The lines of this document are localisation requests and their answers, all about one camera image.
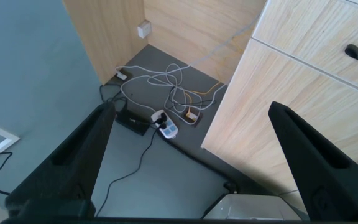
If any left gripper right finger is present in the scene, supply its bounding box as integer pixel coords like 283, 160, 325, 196
268, 101, 358, 222

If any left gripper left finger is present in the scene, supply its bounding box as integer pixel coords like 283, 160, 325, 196
4, 102, 117, 219

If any black power adapter box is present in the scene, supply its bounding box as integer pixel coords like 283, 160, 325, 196
115, 107, 151, 136

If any white power strip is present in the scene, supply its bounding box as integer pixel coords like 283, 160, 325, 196
150, 109, 179, 140

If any large wooden drawer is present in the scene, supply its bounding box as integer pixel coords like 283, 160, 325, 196
200, 38, 358, 195

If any black floor socket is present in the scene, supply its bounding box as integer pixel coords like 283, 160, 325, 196
184, 109, 204, 126

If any white cable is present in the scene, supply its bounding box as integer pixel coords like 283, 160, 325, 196
115, 63, 228, 126

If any yellow cable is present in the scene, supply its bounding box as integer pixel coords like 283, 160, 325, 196
183, 34, 246, 116

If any white wall socket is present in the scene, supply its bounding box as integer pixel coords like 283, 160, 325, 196
137, 19, 152, 39

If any wooden drawer with black handle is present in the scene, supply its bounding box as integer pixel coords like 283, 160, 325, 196
252, 0, 358, 98

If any grey cable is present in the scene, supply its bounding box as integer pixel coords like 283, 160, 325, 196
166, 14, 260, 75

